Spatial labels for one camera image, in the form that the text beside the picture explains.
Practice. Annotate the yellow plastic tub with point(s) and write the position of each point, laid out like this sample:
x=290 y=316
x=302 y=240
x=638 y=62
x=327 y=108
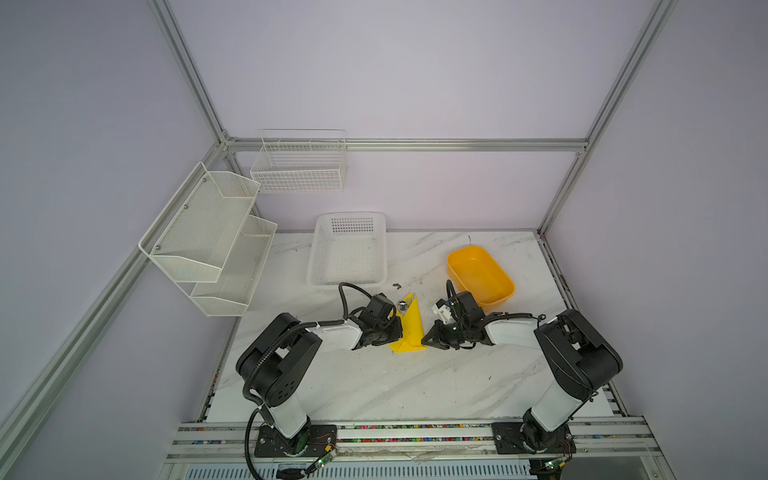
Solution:
x=473 y=269

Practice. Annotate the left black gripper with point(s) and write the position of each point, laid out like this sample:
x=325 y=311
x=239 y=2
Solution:
x=396 y=332

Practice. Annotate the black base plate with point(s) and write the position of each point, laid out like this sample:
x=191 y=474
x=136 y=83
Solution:
x=310 y=442
x=528 y=438

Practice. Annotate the aluminium front rail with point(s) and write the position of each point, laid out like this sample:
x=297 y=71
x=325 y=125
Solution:
x=211 y=442

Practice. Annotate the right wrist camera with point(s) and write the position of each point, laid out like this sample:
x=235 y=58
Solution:
x=443 y=311

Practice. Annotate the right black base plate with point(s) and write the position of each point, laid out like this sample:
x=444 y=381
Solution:
x=528 y=438

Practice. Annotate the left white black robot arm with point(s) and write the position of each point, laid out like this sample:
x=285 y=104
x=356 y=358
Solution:
x=273 y=366

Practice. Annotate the white plastic perforated basket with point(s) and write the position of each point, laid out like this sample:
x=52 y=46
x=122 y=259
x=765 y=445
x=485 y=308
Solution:
x=348 y=247

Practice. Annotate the lower white mesh shelf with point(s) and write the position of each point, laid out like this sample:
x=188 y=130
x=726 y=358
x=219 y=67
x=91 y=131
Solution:
x=232 y=294

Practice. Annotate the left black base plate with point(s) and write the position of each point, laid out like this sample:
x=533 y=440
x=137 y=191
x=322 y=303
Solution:
x=310 y=442

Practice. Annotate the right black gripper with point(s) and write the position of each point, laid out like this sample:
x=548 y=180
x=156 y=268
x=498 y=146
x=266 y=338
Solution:
x=438 y=339

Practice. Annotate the white wire wall basket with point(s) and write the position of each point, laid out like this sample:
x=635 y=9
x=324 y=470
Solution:
x=292 y=161

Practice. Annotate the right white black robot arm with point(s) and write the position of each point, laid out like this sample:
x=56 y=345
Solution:
x=578 y=356

